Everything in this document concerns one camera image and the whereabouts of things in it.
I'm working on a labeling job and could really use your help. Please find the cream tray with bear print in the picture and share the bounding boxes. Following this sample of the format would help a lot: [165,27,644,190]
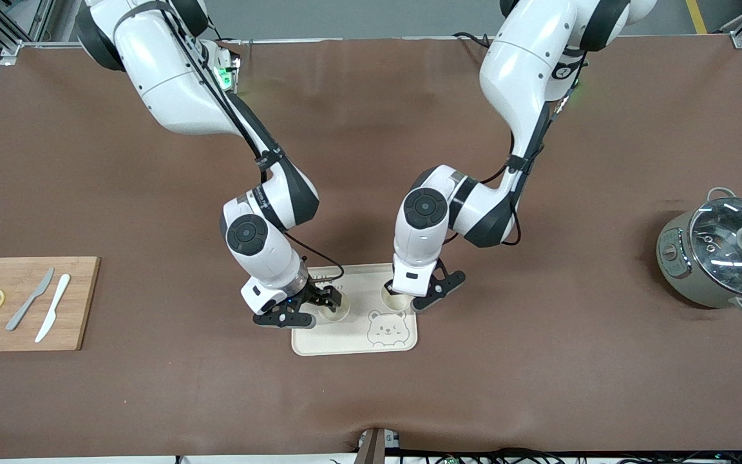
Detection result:
[291,262,419,356]

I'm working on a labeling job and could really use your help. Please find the wooden cutting board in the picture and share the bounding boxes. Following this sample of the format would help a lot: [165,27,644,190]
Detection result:
[0,256,101,353]

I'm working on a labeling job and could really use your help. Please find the white plastic knife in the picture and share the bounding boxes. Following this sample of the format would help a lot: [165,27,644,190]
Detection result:
[35,274,71,343]

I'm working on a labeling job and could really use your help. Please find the brown table mat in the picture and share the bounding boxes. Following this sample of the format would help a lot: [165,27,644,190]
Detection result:
[0,35,742,459]

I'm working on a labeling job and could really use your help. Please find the white plastic cup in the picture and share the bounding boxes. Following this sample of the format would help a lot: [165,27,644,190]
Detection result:
[380,279,412,314]

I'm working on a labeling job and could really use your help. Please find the grey plastic knife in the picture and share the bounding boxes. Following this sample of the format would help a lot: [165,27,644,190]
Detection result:
[5,267,55,332]

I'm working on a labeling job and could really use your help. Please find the cream paper cup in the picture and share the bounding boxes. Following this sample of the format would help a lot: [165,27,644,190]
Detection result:
[317,290,351,323]

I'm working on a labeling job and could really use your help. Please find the black base cable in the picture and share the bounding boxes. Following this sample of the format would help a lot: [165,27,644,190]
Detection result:
[452,32,495,50]

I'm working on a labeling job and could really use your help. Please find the glass pot lid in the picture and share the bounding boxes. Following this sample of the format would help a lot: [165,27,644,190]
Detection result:
[689,198,742,298]

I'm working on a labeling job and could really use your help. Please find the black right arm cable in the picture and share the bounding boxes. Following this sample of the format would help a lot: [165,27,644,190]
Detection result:
[152,0,346,283]

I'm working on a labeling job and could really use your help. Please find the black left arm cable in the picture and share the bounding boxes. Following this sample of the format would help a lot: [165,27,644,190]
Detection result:
[442,58,587,249]

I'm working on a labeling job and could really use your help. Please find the grey-green electric cooking pot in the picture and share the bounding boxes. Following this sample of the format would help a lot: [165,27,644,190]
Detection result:
[656,187,742,316]

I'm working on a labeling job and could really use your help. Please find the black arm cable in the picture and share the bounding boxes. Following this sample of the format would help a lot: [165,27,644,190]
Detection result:
[442,58,587,249]
[152,0,346,283]

